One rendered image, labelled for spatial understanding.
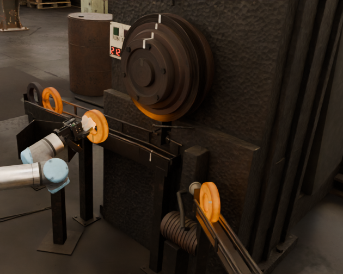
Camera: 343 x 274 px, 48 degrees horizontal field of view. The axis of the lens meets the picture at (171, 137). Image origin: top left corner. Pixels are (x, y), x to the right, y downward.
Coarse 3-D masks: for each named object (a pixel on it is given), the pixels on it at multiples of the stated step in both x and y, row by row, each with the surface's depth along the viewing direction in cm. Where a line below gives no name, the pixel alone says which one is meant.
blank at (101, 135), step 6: (84, 114) 182; (90, 114) 179; (96, 114) 176; (102, 114) 178; (96, 120) 177; (102, 120) 176; (102, 126) 175; (96, 132) 184; (102, 132) 176; (90, 138) 184; (96, 138) 180; (102, 138) 178
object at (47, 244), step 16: (32, 128) 207; (48, 128) 210; (32, 144) 210; (80, 144) 209; (64, 160) 194; (64, 192) 217; (64, 208) 220; (64, 224) 223; (48, 240) 228; (64, 240) 227
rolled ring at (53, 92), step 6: (48, 90) 239; (54, 90) 237; (42, 96) 246; (48, 96) 246; (54, 96) 235; (42, 102) 248; (48, 102) 248; (60, 102) 237; (48, 108) 246; (60, 108) 238
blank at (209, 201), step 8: (208, 184) 150; (200, 192) 158; (208, 192) 149; (216, 192) 147; (200, 200) 158; (208, 200) 156; (216, 200) 145; (208, 208) 154; (216, 208) 145; (208, 216) 150; (216, 216) 147
